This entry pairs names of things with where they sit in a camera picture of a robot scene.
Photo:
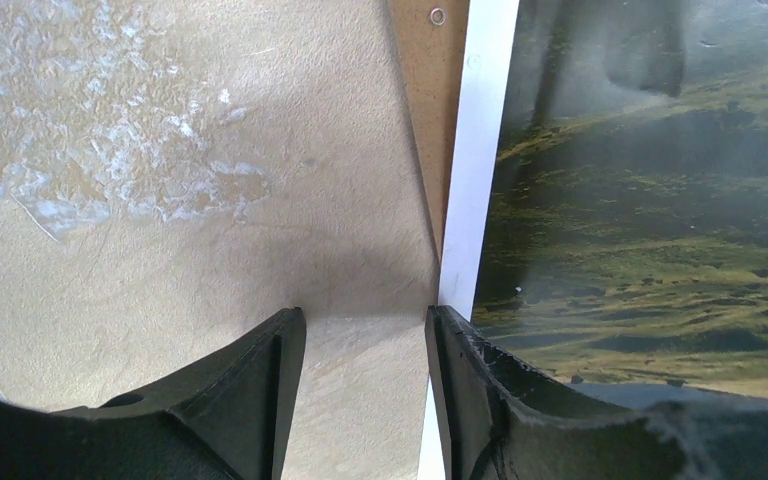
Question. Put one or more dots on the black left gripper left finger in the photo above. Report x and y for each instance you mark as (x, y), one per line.
(227, 415)

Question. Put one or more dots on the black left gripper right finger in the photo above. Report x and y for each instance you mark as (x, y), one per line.
(500, 418)

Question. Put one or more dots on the grey landscape photo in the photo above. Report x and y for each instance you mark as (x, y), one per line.
(607, 218)

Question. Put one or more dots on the brown frame backing board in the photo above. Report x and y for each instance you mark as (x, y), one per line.
(430, 37)

